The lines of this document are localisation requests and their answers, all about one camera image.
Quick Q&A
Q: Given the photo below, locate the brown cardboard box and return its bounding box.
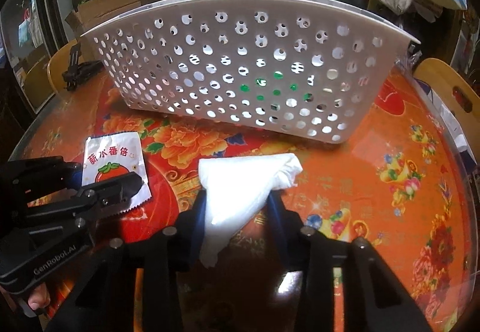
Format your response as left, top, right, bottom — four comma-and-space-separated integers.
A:
64, 0, 141, 38

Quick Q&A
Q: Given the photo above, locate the black phone stand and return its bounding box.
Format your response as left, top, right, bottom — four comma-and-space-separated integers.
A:
62, 44, 103, 91

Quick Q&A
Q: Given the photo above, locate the tomato print white packet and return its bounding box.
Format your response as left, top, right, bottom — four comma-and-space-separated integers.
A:
81, 132, 152, 218

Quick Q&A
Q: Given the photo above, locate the right wooden chair back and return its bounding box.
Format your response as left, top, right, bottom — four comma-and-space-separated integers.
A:
413, 58, 479, 161

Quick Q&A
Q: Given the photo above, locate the white tissue cloth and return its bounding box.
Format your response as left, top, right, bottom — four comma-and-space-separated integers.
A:
199, 153, 303, 268

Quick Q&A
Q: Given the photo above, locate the person's left hand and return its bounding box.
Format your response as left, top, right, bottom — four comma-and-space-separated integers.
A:
28, 283, 50, 311

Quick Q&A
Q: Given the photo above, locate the green plastic bag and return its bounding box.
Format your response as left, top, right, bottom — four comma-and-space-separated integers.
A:
234, 70, 316, 102

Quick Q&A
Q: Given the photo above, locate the white perforated plastic basket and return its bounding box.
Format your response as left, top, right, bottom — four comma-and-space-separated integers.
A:
83, 0, 415, 143

